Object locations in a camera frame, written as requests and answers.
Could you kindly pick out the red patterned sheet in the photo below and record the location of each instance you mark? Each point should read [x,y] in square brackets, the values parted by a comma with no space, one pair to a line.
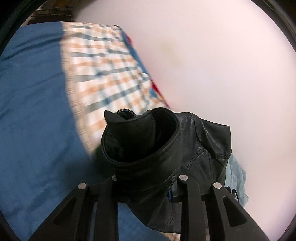
[160,93]

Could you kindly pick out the black leather jacket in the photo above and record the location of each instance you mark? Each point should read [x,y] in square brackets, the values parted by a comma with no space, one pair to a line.
[189,143]

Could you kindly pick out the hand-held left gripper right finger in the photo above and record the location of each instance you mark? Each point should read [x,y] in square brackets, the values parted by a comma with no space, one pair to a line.
[192,197]

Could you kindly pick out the blue striped plaid bedsheet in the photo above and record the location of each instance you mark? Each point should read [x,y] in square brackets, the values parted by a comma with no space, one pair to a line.
[41,104]

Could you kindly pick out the teal crumpled blanket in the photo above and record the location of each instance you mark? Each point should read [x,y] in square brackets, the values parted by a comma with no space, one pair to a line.
[237,176]

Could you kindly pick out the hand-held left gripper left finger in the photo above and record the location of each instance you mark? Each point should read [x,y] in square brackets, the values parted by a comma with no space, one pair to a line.
[108,197]

